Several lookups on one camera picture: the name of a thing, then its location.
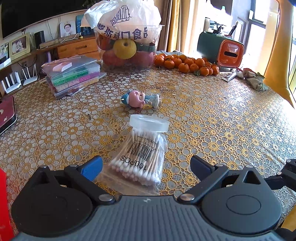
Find white router thin antennas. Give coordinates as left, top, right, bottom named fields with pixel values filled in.
left=22, top=64, right=39, bottom=86

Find pile of mandarin oranges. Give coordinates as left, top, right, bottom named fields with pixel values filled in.
left=154, top=53, right=220, bottom=76

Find pink cartoon figurine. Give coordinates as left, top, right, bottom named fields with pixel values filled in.
left=120, top=90, right=162, bottom=109

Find clear tape roll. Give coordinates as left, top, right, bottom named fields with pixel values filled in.
left=129, top=114, right=170, bottom=133

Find stack of plastic bead cases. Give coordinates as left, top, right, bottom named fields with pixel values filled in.
left=42, top=55, right=106, bottom=99

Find white router tall antennas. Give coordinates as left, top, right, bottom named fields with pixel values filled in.
left=1, top=72, right=22, bottom=94

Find blue picture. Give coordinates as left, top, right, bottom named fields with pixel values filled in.
left=75, top=15, right=94, bottom=37

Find black speaker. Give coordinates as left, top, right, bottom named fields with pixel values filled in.
left=34, top=31, right=45, bottom=49

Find bag of cotton swabs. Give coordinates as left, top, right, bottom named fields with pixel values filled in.
left=97, top=128, right=167, bottom=196

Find black television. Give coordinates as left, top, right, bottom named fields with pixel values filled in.
left=0, top=0, right=93, bottom=40

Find maroon bear tablet case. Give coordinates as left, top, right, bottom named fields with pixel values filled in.
left=0, top=96, right=17, bottom=135

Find crumpled green cloth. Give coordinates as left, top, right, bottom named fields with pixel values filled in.
left=242, top=68, right=268, bottom=91

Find green orange tissue box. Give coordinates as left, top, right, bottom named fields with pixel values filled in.
left=197, top=32, right=244, bottom=68

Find child portrait photo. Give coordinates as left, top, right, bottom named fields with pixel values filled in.
left=60, top=20, right=76, bottom=38

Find red cardboard box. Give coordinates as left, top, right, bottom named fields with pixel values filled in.
left=0, top=170, right=14, bottom=241

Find wooden tv cabinet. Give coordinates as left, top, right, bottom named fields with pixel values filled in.
left=0, top=34, right=101, bottom=100

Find white plastic bag of fruit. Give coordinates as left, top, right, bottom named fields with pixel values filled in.
left=81, top=1, right=162, bottom=72

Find framed photo cream frame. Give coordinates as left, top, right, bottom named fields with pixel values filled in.
left=9, top=33, right=31, bottom=60

